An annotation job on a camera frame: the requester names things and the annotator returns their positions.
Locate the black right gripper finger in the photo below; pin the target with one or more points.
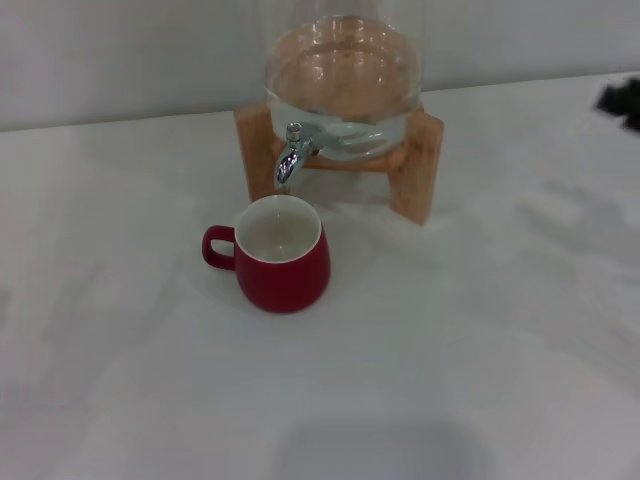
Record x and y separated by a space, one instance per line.
620 96
632 121

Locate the red ceramic cup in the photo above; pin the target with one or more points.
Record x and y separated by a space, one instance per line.
285 280

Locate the chrome faucet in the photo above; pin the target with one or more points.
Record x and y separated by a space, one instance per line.
290 162

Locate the wooden dispenser stand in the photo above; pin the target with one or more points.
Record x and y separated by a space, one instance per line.
412 170

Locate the glass water dispenser jar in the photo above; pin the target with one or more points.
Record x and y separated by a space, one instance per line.
345 75

